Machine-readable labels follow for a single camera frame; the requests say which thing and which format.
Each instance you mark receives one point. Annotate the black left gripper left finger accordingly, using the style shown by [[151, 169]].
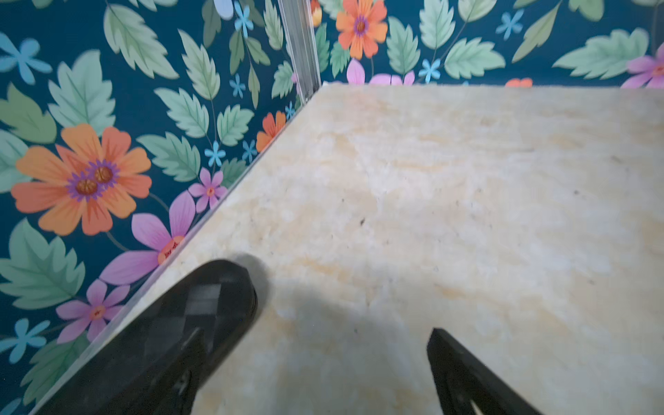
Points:
[[170, 384]]

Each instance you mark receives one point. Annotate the black oval remote pad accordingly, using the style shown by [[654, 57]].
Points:
[[218, 297]]

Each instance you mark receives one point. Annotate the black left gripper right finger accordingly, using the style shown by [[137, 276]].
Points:
[[465, 385]]

